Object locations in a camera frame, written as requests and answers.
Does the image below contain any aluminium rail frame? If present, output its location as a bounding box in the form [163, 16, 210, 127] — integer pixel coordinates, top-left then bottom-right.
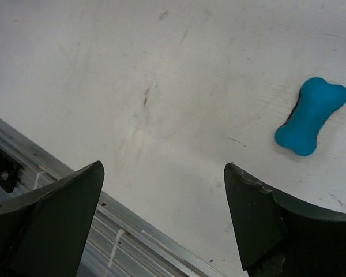
[0, 119, 221, 276]

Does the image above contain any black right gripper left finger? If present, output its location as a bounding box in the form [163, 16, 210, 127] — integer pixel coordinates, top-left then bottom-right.
[0, 161, 104, 276]

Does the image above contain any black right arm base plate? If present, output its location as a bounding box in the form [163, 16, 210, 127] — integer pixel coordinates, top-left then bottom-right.
[0, 149, 21, 193]

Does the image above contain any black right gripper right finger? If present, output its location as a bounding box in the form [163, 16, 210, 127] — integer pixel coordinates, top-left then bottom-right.
[224, 163, 346, 276]

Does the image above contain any blue bone-shaped eraser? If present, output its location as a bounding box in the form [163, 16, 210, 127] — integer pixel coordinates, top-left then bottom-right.
[274, 77, 346, 156]

